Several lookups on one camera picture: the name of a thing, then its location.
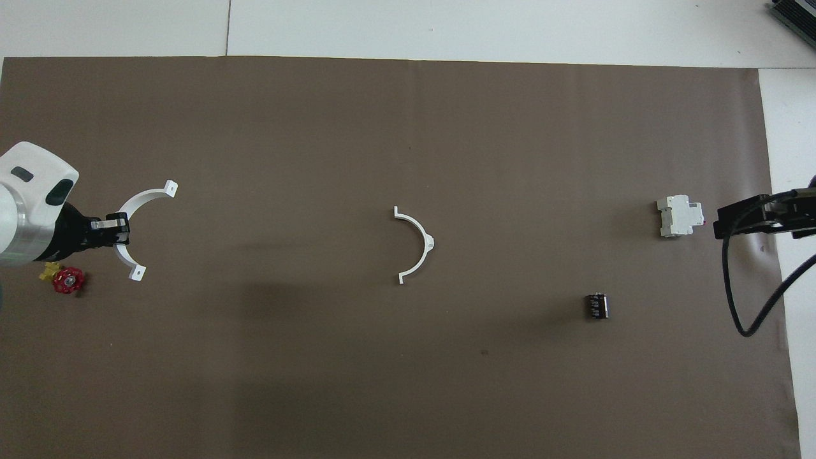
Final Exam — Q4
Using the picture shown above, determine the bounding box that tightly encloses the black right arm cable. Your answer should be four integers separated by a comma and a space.
722, 188, 816, 338

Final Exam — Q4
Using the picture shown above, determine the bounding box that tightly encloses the red and yellow valve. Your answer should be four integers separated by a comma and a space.
40, 261, 86, 296

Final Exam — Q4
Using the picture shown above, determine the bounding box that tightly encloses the white half-ring pipe clamp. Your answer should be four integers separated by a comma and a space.
393, 206, 435, 285
113, 180, 179, 282

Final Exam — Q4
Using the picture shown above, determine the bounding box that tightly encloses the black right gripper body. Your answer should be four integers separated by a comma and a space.
768, 185, 816, 240

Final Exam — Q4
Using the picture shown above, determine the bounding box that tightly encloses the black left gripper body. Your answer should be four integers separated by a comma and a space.
46, 203, 106, 262

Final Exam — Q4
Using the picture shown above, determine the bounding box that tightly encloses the white circuit breaker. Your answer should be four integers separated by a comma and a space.
657, 194, 706, 239

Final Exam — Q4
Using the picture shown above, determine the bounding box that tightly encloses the brown paper mat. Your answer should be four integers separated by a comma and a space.
0, 56, 803, 459

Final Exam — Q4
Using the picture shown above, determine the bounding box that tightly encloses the grey ribbed device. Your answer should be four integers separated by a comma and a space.
768, 0, 816, 49

